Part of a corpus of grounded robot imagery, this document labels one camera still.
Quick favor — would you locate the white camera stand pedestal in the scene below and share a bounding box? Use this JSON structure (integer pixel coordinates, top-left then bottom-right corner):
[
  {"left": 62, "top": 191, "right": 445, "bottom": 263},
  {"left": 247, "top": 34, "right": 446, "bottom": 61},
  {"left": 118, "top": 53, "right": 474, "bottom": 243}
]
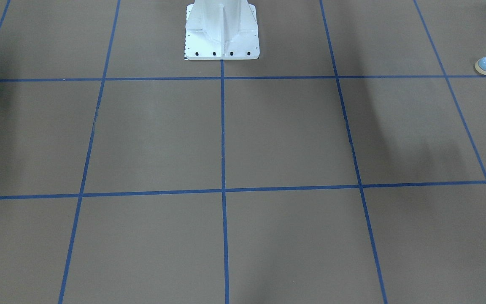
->
[{"left": 184, "top": 0, "right": 260, "bottom": 60}]

